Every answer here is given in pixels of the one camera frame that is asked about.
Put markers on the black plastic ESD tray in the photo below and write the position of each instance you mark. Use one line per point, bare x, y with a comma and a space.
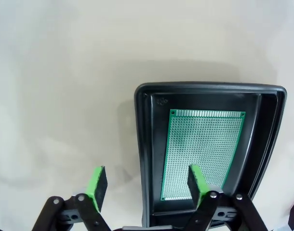
149, 144

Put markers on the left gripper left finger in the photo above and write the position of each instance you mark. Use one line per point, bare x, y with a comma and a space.
96, 190

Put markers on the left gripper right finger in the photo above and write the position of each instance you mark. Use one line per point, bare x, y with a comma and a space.
197, 185

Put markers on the green perforated circuit board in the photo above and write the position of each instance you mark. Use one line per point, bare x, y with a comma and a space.
202, 144

